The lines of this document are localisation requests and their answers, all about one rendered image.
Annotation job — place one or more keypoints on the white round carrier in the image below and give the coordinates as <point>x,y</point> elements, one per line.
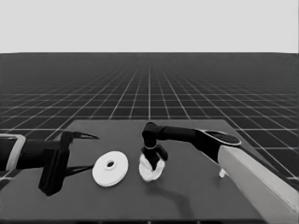
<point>154,177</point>

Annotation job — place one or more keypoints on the large thick white disc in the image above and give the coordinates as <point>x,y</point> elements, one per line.
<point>104,174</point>

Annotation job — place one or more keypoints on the small white T-shaped piece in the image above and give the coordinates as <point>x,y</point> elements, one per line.
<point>222,173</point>

